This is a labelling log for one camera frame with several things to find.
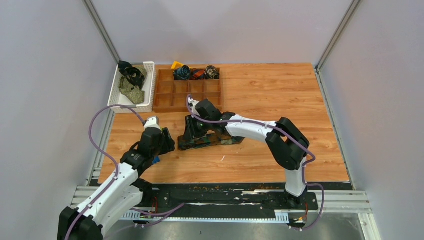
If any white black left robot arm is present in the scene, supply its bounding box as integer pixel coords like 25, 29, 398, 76
57, 126, 175, 240

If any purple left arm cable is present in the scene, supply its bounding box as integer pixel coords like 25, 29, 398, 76
64, 104, 186, 240

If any rolled dark blue tie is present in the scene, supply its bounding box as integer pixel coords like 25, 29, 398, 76
173, 65, 191, 81

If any olive green tie in basket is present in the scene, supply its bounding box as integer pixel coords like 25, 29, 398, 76
118, 76, 145, 105

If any white slotted cable duct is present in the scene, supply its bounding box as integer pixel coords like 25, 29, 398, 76
81, 208, 291, 224

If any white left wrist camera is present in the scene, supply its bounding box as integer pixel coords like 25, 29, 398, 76
143, 116, 162, 130

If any wooden compartment tray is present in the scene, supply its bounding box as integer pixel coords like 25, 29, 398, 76
152, 69, 224, 113

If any white plastic basket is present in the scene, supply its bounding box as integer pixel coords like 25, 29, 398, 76
107, 60, 156, 114

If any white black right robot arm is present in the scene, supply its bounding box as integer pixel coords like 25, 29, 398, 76
178, 95, 310, 209

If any rolled brown floral tie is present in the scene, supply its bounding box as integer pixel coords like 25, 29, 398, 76
204, 65, 220, 80

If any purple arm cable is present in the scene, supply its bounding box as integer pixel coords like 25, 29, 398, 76
64, 104, 186, 240
185, 94, 326, 232

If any rolled orange striped tie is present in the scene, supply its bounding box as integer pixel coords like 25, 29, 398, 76
189, 68, 206, 81

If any blue toy block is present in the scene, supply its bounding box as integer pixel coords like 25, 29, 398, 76
152, 156, 160, 165

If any aluminium frame rail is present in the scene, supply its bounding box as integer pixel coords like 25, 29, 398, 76
82, 0, 121, 63

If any yellow object behind tray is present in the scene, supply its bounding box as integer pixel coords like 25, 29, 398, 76
171, 61, 185, 70

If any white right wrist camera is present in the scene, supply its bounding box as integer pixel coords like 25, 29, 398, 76
187, 98, 200, 116

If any black patterned tie in basket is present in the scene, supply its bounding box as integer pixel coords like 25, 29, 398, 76
118, 60, 147, 90

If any dark patterned necktie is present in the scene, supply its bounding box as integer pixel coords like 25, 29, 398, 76
177, 133, 245, 151

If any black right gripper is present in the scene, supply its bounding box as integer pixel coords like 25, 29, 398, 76
183, 113, 213, 141

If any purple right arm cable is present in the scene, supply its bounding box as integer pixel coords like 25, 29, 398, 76
185, 94, 326, 232

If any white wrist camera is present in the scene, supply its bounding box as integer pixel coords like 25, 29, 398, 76
187, 98, 200, 116
143, 116, 162, 130

